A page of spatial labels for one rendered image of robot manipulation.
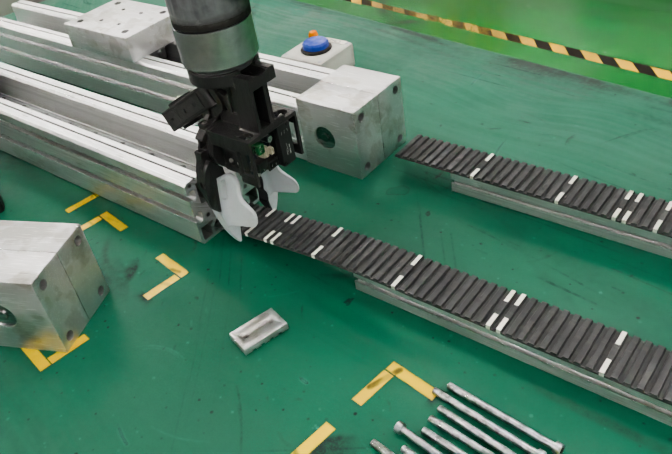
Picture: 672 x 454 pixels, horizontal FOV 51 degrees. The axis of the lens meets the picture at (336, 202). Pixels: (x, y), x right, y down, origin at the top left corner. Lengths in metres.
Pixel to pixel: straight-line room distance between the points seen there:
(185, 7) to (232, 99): 0.11
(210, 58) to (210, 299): 0.25
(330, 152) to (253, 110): 0.23
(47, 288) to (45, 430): 0.13
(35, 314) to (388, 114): 0.46
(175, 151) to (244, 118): 0.24
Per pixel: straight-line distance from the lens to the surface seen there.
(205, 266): 0.81
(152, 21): 1.15
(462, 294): 0.67
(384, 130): 0.90
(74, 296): 0.77
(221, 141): 0.72
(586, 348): 0.63
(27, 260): 0.75
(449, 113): 1.00
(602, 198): 0.78
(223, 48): 0.67
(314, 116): 0.88
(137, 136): 0.98
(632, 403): 0.64
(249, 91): 0.67
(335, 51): 1.08
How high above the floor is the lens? 1.28
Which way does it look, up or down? 36 degrees down
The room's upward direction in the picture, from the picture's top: 10 degrees counter-clockwise
